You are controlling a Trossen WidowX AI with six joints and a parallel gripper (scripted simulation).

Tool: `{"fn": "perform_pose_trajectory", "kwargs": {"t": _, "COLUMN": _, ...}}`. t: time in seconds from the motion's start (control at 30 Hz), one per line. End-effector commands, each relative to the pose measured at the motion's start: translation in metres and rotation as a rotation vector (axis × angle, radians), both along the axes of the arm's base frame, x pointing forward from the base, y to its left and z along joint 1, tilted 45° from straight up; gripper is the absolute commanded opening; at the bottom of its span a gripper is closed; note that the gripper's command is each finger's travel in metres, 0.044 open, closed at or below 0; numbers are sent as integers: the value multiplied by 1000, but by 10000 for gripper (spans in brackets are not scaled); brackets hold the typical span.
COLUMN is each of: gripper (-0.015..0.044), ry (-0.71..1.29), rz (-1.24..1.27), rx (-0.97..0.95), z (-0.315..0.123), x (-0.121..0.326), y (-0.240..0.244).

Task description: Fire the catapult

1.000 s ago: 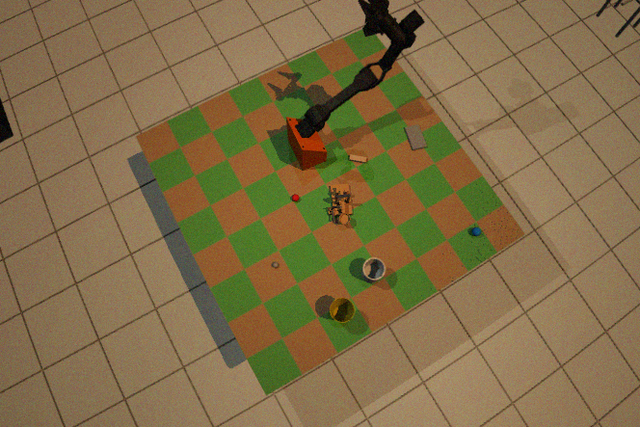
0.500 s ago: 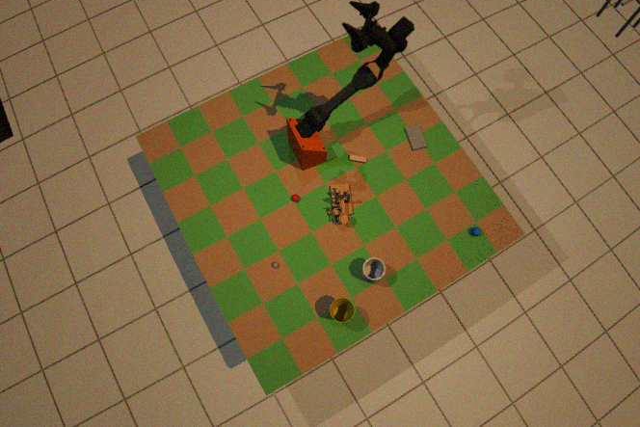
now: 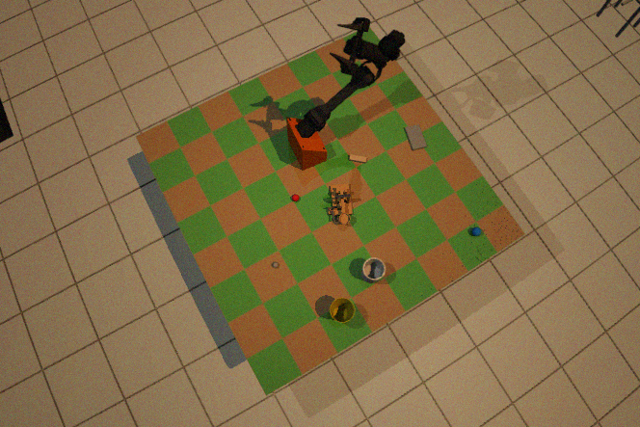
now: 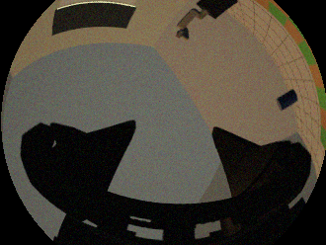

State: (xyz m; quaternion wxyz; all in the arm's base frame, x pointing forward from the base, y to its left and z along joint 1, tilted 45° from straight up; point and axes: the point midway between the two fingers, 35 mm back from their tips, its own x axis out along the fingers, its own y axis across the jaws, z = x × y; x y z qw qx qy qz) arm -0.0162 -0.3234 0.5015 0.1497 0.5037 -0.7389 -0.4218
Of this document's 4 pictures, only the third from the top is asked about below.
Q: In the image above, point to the yellow cup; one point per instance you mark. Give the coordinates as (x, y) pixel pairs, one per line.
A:
(342, 310)

